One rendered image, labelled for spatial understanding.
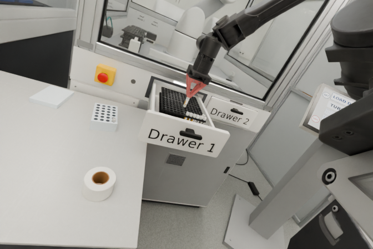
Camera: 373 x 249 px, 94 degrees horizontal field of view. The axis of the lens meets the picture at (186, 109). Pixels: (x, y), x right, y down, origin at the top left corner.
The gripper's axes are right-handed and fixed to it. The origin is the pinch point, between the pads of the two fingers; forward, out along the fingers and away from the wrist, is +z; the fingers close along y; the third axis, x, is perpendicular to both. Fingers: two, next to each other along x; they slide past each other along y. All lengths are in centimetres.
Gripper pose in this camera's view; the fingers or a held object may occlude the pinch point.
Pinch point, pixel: (188, 94)
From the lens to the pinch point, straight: 62.2
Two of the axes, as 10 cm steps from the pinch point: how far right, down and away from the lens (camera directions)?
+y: 1.4, 4.7, -8.7
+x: 9.1, 2.9, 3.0
